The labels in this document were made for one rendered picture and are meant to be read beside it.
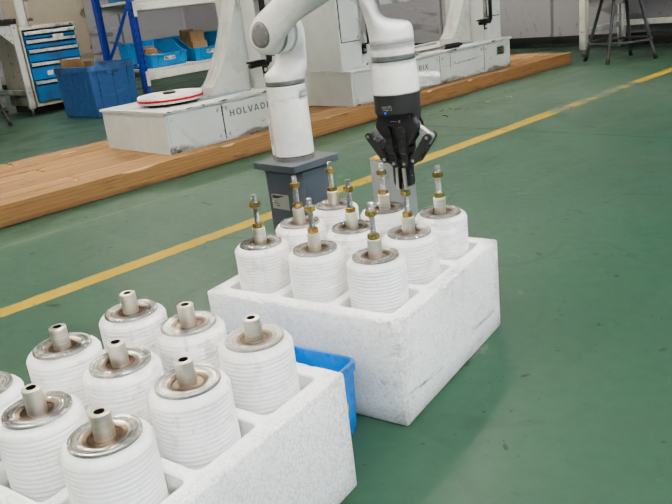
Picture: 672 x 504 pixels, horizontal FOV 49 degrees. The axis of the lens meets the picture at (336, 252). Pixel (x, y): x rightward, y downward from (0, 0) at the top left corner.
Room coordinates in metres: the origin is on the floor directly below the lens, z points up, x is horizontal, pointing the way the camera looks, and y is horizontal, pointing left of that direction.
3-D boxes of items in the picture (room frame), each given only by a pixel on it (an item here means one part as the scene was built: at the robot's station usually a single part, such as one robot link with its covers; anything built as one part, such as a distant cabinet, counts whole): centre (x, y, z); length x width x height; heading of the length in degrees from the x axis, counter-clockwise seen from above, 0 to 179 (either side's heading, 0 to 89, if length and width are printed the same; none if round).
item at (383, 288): (1.09, -0.06, 0.16); 0.10 x 0.10 x 0.18
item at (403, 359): (1.26, -0.03, 0.09); 0.39 x 0.39 x 0.18; 54
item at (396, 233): (1.19, -0.13, 0.25); 0.08 x 0.08 x 0.01
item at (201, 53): (6.71, 1.02, 0.36); 0.50 x 0.38 x 0.21; 44
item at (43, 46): (6.52, 2.29, 0.34); 0.59 x 0.47 x 0.69; 42
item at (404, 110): (1.19, -0.13, 0.45); 0.08 x 0.08 x 0.09
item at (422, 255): (1.19, -0.13, 0.16); 0.10 x 0.10 x 0.18
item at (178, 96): (3.45, 0.67, 0.29); 0.30 x 0.30 x 0.06
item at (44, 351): (0.89, 0.38, 0.25); 0.08 x 0.08 x 0.01
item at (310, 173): (1.70, 0.07, 0.15); 0.15 x 0.15 x 0.30; 42
